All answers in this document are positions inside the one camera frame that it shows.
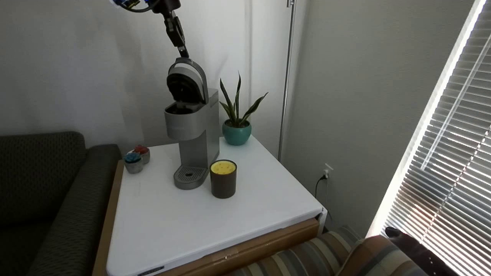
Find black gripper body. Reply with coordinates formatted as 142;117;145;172
151;0;183;18

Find grey coffee maker lid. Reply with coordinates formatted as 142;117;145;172
165;57;211;108

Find grey coffee maker body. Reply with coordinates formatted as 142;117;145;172
163;90;223;192

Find snake plant in teal pot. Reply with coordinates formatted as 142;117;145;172
218;74;270;148

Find thin grey lamp pole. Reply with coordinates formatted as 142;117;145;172
277;0;298;162

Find yellow candle in dark jar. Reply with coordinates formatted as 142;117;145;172
209;159;240;202

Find white table board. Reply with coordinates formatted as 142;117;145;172
105;136;329;276

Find dark grey sofa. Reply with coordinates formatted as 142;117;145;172
0;131;125;276

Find brown wooden table base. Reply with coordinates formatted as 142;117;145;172
91;160;323;276

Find striped sofa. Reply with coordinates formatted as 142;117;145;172
224;229;429;276

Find striped sofa back cushion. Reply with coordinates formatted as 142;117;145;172
336;235;427;276

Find white window blinds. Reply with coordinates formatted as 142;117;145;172
367;0;491;276

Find dark fuzzy cushion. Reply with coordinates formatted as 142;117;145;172
384;226;458;276

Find white wall outlet with plug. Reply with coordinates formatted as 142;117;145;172
312;163;336;203

